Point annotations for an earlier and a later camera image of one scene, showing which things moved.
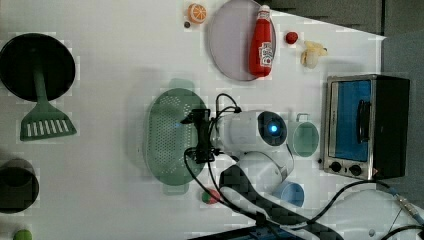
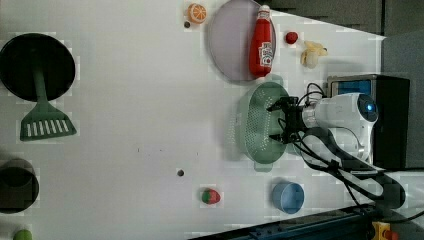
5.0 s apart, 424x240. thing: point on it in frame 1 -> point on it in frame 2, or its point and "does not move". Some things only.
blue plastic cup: (290, 192) does not move
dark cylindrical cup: (19, 186) does not move
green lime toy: (23, 234) does not move
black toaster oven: (366, 126) does not move
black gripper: (201, 118) -> (295, 119)
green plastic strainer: (167, 139) -> (257, 123)
